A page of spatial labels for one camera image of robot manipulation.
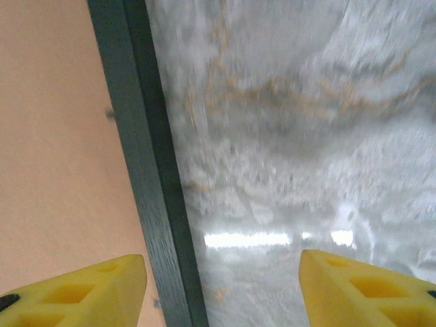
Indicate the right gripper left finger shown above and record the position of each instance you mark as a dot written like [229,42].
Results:
[78,299]

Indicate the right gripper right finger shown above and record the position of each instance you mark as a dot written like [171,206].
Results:
[368,299]

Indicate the black picture frame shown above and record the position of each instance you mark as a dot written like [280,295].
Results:
[146,170]

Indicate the brown backing board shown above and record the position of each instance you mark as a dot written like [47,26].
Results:
[61,153]

